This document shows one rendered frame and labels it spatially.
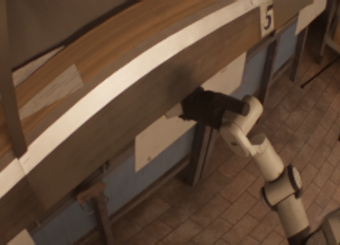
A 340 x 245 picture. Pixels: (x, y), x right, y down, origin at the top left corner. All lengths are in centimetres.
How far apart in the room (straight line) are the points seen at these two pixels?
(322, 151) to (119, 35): 242
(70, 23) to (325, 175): 244
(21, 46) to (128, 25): 29
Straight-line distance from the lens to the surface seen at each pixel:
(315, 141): 330
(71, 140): 100
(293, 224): 137
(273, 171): 133
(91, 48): 100
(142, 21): 108
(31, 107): 92
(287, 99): 346
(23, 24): 102
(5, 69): 74
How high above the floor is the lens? 242
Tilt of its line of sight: 50 degrees down
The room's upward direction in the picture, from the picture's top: 8 degrees clockwise
